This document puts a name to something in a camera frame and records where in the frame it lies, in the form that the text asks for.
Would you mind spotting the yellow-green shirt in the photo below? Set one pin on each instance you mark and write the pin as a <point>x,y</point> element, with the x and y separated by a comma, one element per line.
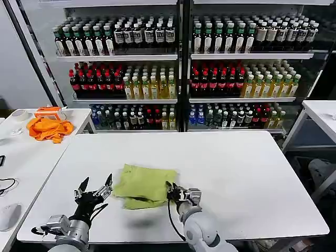
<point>144,183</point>

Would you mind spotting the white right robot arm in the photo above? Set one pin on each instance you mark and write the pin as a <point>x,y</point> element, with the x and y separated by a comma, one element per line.
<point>202,231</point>

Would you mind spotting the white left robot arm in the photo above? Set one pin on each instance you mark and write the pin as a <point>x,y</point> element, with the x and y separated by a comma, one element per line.
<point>73,236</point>

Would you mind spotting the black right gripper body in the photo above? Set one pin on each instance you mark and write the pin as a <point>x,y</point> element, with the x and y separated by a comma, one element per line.
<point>181,197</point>

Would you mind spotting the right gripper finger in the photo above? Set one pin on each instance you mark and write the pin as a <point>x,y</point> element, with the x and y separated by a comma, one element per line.
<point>171,197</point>
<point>172,187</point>

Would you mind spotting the white table with metal frame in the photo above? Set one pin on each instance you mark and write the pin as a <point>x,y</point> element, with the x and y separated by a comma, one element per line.
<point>320,115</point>

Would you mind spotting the roll of pale tape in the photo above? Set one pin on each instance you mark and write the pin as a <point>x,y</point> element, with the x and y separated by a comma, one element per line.
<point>19,115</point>

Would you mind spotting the shelf rack with bottles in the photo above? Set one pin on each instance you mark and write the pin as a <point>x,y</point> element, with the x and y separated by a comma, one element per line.
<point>183,73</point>

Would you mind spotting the clear plastic wrapper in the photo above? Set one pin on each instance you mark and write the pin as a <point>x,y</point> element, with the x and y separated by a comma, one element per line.
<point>17,130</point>

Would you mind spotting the white side table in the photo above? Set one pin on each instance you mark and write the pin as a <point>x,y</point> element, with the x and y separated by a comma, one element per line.
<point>31,157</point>

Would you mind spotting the orange cloth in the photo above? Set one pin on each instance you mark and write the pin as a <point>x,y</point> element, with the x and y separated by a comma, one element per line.
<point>50,130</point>

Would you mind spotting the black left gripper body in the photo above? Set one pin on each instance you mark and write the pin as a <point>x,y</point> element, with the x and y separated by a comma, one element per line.
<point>85,206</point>

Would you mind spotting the orange and white box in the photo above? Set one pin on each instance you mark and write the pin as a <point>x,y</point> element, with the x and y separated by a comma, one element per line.
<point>48,113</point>

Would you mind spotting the grey rounded object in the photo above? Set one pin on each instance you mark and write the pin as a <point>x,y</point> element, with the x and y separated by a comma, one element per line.
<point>319,169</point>

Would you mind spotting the white computer mouse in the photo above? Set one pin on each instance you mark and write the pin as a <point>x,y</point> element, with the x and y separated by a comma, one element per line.
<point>9,216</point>

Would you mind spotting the black slanted pole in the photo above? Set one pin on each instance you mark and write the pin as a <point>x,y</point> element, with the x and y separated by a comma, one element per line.
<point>42,52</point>
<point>29,52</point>

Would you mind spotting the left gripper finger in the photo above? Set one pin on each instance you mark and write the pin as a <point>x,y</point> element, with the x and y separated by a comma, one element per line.
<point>106,190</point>
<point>82,189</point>

